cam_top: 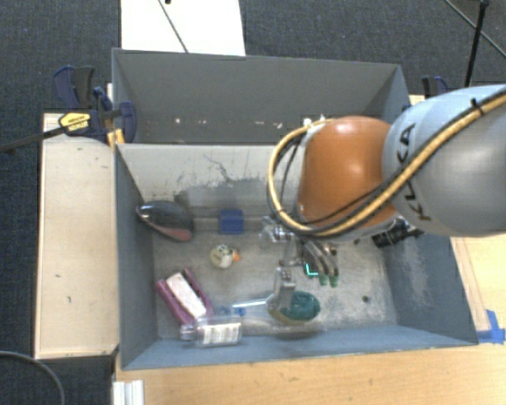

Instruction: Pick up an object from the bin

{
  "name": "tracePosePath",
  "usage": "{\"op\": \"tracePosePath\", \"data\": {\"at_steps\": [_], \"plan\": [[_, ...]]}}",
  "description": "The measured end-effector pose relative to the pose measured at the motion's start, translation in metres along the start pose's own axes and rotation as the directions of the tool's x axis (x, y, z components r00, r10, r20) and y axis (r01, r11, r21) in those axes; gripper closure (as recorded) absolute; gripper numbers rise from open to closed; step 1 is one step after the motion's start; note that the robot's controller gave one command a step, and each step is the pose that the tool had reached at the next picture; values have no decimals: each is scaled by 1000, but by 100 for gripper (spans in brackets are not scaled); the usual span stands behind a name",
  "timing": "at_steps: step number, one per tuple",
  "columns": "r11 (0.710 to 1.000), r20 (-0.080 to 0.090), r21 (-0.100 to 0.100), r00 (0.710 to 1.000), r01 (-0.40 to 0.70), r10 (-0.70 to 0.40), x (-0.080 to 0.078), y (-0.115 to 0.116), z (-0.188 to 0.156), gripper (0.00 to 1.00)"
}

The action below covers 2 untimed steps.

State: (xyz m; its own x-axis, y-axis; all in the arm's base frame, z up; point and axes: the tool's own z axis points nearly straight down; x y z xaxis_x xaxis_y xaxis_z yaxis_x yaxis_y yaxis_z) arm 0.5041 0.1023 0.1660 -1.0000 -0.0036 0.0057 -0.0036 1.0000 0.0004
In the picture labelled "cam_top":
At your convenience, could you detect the black cylinder on white bracket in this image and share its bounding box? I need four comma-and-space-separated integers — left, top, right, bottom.
370, 219, 423, 249

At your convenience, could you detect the dark grey and red oval object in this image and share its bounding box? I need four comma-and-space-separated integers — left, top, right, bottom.
135, 200, 195, 242

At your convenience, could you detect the grey metal bin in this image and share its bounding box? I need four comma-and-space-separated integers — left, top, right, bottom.
110, 47, 480, 371

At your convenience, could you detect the white toy duck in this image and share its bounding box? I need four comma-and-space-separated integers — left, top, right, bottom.
209, 244, 241, 270

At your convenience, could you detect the clear and blue plastic stick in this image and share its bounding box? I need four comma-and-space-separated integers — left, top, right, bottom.
217, 296, 273, 316

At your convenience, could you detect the blue cube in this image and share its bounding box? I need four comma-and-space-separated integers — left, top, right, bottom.
218, 208, 245, 234

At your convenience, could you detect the green and yellow scrubber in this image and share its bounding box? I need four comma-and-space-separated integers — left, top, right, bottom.
267, 290, 322, 327

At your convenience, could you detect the clear plastic bottle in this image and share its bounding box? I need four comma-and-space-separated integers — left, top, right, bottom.
179, 315, 243, 348

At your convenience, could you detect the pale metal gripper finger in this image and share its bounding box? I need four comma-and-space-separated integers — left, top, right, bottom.
274, 267, 299, 316

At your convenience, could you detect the pale wood board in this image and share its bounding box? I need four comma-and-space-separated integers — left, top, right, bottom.
33, 113, 121, 360

